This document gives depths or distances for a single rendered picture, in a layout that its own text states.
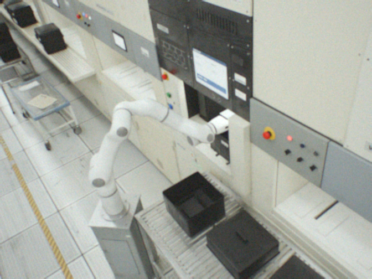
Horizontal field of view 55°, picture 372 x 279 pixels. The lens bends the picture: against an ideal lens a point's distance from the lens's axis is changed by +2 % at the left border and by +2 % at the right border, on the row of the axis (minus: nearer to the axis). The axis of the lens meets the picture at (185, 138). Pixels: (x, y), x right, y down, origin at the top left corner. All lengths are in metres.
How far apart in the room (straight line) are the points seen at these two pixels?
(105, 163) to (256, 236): 0.92
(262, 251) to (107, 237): 1.02
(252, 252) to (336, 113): 0.89
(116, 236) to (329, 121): 1.52
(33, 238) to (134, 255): 1.27
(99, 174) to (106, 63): 1.94
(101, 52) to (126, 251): 2.05
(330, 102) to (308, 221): 0.86
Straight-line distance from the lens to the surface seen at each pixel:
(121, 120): 1.82
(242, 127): 1.80
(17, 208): 3.89
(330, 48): 1.34
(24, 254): 3.48
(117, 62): 3.84
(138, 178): 3.62
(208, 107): 2.64
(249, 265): 1.92
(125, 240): 2.41
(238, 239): 2.00
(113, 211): 2.32
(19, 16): 5.65
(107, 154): 1.99
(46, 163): 4.23
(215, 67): 1.86
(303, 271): 1.76
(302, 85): 1.48
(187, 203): 2.29
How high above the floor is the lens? 2.53
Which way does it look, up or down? 40 degrees down
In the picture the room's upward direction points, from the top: 9 degrees counter-clockwise
